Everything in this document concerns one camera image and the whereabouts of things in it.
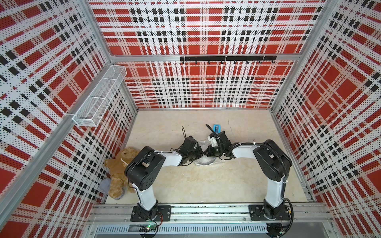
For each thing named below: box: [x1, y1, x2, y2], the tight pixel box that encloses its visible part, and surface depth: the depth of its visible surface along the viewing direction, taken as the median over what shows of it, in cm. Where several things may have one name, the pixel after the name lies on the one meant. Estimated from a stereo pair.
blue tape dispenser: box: [212, 123, 221, 134], surface depth 106 cm
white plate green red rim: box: [194, 154, 217, 166], surface depth 92 cm
